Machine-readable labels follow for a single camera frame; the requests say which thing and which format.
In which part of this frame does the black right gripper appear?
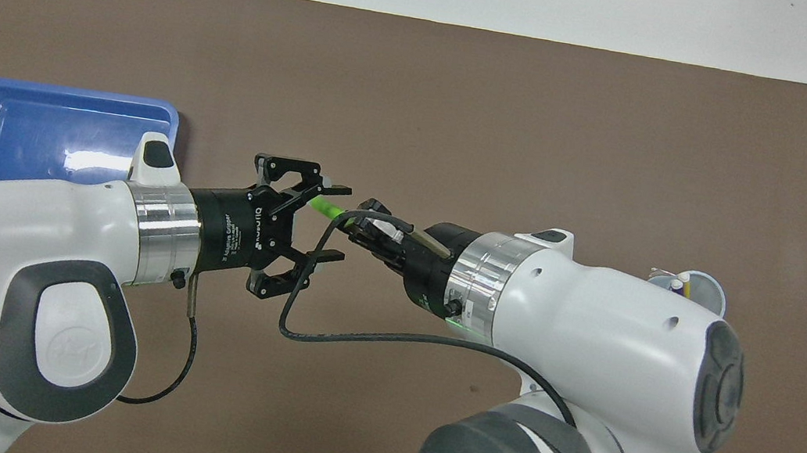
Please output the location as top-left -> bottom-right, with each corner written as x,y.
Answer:
333,194 -> 482,321

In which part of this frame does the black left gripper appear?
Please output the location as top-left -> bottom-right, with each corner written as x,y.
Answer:
176,144 -> 359,310

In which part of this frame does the green pen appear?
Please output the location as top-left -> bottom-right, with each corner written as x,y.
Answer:
307,194 -> 362,225

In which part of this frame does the blue plastic tray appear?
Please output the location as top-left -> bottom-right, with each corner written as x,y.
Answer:
0,77 -> 182,218

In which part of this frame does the brown table mat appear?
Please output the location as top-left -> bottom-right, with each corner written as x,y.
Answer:
0,0 -> 807,453

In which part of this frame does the clear plastic cup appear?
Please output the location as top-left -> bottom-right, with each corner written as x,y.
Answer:
643,264 -> 731,320

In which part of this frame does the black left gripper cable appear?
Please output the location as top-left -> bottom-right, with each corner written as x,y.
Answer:
0,245 -> 209,453

